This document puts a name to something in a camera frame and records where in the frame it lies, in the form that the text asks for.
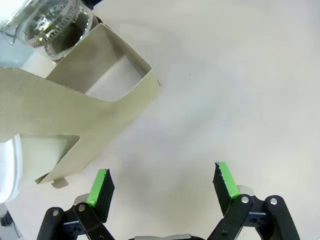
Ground black knob on grey stand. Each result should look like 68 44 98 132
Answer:
0 202 22 240

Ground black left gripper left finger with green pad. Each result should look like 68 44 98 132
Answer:
36 168 116 240

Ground open beige cardboard box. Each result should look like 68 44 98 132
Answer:
0 23 162 188

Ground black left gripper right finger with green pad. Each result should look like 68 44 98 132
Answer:
206 161 301 240

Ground white rounded plastic object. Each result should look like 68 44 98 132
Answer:
0 133 24 203

